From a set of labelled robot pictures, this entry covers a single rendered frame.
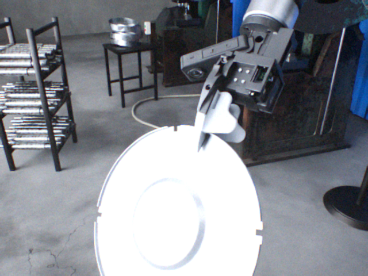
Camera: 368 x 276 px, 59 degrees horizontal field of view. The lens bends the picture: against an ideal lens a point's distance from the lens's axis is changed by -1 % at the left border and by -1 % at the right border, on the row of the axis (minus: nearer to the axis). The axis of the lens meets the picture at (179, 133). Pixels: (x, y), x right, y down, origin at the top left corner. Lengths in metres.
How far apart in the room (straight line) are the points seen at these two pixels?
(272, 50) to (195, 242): 0.28
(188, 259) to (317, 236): 1.52
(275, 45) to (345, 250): 1.54
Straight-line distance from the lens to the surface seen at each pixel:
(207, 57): 0.52
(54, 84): 2.41
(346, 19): 2.15
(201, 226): 0.46
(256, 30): 0.52
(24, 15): 6.88
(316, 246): 1.89
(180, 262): 0.48
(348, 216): 2.08
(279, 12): 0.52
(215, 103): 0.47
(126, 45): 3.27
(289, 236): 1.90
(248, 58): 0.47
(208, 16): 3.84
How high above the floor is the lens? 1.29
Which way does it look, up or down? 28 degrees down
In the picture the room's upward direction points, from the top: straight up
